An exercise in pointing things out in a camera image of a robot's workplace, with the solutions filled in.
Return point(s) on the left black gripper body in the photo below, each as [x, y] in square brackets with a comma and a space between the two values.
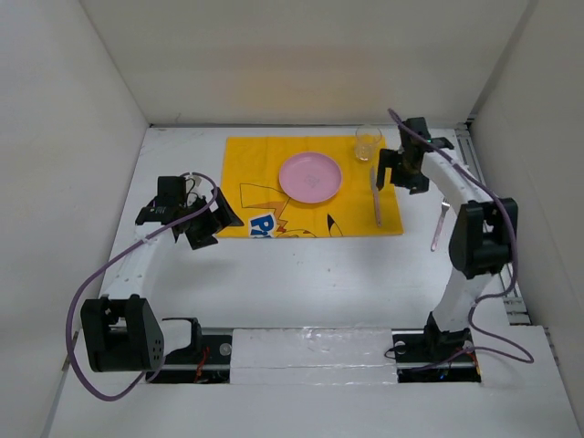
[200, 228]

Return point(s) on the fork with pink handle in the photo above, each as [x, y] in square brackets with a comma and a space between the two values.
[445, 206]

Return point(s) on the clear drinking glass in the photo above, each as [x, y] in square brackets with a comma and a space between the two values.
[367, 140]

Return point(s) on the knife with pink handle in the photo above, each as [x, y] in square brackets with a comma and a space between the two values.
[375, 197]

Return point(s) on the pink round plate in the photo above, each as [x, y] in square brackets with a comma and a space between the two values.
[310, 177]

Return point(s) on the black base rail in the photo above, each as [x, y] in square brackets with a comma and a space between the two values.
[314, 356]

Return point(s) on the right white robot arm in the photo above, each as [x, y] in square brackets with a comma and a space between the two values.
[482, 242]

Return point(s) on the aluminium side rail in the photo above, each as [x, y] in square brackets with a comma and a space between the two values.
[516, 309]

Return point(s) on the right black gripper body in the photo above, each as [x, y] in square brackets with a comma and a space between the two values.
[410, 176]

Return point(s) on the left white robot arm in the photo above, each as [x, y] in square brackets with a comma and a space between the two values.
[121, 330]

